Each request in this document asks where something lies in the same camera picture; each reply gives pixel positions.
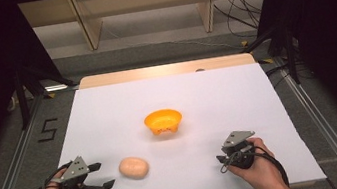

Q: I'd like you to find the thin grey cable loop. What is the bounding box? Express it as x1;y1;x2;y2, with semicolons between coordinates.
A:
217;153;242;175

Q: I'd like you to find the thin white floor cable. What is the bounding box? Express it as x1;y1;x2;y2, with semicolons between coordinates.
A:
101;5;245;69

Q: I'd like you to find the white paper table cover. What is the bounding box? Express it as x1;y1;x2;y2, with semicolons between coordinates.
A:
46;54;328;189

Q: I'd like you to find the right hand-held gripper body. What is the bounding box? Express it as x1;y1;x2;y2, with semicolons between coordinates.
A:
218;127;261;173

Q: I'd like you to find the bundle of black cables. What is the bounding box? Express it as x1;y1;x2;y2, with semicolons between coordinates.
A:
212;0;267;43

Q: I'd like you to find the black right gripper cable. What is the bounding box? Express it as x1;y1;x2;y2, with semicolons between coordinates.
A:
253;147;292;189

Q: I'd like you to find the orange plastic bowl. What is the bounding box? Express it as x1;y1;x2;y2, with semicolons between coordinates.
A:
142;106;185;138

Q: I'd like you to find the black metal stand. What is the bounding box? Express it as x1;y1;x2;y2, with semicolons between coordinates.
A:
241;20;302;92
9;54;83;132

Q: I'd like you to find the person's right hand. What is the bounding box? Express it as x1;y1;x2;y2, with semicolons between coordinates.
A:
224;134;287;189

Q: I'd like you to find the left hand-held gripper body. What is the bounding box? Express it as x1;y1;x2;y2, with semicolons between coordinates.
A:
47;154;94;189

